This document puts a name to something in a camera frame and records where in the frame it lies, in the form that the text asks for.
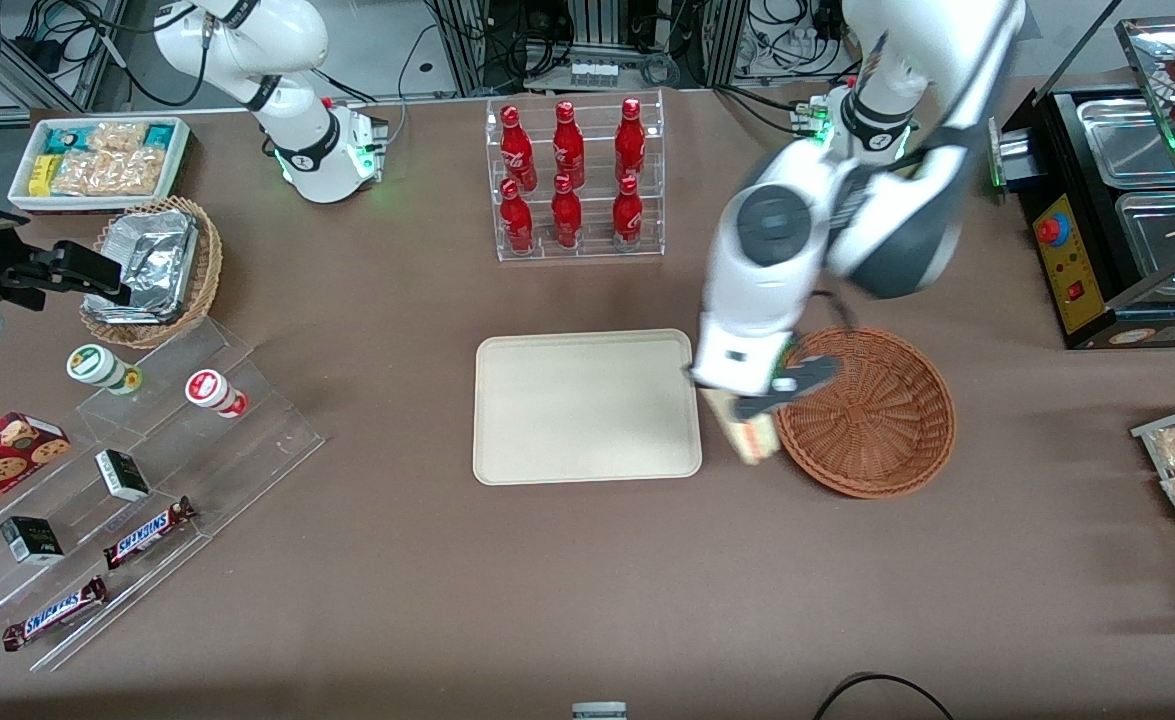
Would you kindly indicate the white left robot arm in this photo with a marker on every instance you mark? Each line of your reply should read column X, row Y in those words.
column 777, row 225

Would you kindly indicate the steel warmer pan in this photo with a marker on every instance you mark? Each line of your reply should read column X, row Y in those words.
column 1127, row 140
column 1162, row 245

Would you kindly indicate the green white cup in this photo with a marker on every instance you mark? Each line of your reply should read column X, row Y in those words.
column 97, row 366

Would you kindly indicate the small black box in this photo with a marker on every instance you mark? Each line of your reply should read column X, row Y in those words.
column 32, row 540
column 123, row 475

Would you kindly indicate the snickers bar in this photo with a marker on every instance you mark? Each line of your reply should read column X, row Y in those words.
column 147, row 533
column 55, row 612

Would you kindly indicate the white plastic snack bin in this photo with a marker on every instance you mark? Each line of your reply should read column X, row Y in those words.
column 22, row 195

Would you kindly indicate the aluminium equipment frame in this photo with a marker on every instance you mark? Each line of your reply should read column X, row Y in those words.
column 467, row 50

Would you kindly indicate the red cola bottle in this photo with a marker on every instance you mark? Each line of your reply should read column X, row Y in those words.
column 517, row 220
column 517, row 150
column 630, row 145
column 568, row 148
column 627, row 215
column 566, row 215

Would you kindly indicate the light wicker basket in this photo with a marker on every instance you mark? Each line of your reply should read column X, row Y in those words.
column 209, row 270

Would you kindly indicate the teal snack pack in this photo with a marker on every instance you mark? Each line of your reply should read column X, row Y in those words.
column 160, row 136
column 67, row 140

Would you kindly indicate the red white cup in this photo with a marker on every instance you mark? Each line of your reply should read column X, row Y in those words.
column 212, row 390

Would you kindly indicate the triangle sandwich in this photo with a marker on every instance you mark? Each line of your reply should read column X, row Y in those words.
column 747, row 440

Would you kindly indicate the clear acrylic stepped display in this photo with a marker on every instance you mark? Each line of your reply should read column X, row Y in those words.
column 247, row 460

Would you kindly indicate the black food warmer yellow panel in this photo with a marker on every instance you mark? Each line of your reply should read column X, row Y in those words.
column 1072, row 270

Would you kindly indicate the cream plastic tray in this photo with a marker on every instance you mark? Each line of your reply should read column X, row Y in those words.
column 587, row 410

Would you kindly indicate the stack of foil containers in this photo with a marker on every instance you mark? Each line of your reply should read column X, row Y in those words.
column 147, row 260

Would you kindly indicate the clear acrylic bottle rack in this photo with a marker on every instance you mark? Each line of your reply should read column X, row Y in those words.
column 592, row 250

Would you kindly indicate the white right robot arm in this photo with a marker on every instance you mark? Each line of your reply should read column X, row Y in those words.
column 307, row 150

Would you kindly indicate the round brown wicker basket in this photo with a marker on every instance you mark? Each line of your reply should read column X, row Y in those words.
column 877, row 420

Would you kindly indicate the yellow snack pack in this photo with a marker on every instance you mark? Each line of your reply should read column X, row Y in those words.
column 42, row 175

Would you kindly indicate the small grey device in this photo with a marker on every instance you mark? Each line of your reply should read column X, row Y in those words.
column 599, row 711

